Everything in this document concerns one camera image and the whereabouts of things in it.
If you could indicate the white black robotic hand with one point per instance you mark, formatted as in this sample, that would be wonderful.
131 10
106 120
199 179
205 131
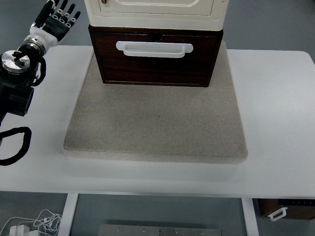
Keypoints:
52 24

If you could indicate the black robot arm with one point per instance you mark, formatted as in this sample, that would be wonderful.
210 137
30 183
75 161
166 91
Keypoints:
20 71

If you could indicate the cream upper cabinet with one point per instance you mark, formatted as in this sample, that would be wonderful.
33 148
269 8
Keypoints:
158 14

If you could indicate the dark wooden cabinet base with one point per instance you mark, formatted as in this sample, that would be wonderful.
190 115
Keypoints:
157 59

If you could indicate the brown drawer on floor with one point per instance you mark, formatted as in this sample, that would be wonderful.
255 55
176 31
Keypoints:
276 209

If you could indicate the grey felt pad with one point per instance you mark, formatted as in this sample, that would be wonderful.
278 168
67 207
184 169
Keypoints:
158 123

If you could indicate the white table leg left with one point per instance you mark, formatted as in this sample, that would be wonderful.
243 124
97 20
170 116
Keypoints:
68 214

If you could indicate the white table leg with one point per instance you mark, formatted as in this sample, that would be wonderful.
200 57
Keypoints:
249 217
68 214

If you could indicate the white power adapter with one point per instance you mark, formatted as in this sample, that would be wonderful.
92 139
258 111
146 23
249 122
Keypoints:
21 230

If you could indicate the white table leg right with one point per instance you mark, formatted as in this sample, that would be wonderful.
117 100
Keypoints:
249 217

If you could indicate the white drawer handle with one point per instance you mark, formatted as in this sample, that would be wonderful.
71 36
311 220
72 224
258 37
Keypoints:
154 49

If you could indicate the grey metal base plate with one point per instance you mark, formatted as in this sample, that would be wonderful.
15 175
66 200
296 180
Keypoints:
129 230

